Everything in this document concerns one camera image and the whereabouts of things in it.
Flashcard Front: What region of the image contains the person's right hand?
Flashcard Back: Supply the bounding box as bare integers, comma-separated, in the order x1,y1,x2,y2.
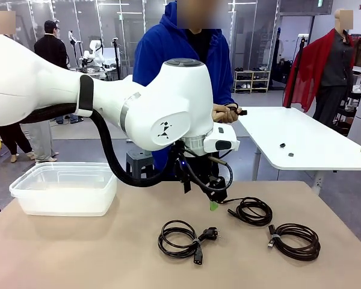
212,104,239,124

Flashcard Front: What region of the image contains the man in black jacket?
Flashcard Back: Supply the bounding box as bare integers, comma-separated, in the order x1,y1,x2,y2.
34,20,85,125

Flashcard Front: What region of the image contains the mannequin in grey shirt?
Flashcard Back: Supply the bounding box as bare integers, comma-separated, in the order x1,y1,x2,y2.
312,8,358,127

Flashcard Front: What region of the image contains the grey plastic stool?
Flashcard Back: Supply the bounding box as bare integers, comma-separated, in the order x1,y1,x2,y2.
125,149,155,181

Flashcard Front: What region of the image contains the person in blue hoodie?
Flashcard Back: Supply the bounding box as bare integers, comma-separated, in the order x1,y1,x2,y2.
132,0,238,181

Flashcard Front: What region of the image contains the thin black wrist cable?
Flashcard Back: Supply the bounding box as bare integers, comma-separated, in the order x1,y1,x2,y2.
209,155,234,196

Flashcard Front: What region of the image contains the wooden shoe rack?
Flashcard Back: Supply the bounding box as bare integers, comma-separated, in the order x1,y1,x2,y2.
233,69,271,93

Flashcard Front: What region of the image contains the black USB cable grey tie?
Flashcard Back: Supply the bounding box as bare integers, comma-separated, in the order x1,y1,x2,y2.
267,222,321,261

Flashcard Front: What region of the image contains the black bags pile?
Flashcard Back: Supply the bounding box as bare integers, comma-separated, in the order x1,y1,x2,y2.
276,58,293,84

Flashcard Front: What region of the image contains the clear plastic storage container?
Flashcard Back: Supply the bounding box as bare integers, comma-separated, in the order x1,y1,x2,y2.
8,161,119,217

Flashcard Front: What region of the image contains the small black cable bundle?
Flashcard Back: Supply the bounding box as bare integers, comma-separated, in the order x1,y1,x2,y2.
225,102,248,117

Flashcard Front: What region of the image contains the white desk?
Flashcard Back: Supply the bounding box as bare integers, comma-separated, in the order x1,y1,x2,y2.
237,105,361,196

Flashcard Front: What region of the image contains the black camera stand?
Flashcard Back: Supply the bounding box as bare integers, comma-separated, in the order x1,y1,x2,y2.
112,37,123,82

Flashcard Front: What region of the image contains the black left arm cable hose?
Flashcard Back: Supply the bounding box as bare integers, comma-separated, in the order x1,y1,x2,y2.
16,102,184,189

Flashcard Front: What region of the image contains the red shawl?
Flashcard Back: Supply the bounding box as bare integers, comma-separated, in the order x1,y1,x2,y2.
282,28,354,113

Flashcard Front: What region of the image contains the black power cord with plug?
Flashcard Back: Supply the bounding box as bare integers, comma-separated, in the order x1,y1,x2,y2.
158,219,222,266

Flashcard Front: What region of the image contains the black tripod pole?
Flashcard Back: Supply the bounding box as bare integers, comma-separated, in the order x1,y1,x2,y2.
286,34,308,110

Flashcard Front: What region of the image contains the black cable without tie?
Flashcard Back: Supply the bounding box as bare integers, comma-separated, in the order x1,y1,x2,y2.
221,197,273,226

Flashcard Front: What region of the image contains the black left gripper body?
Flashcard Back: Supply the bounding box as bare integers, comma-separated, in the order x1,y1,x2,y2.
171,146,214,185

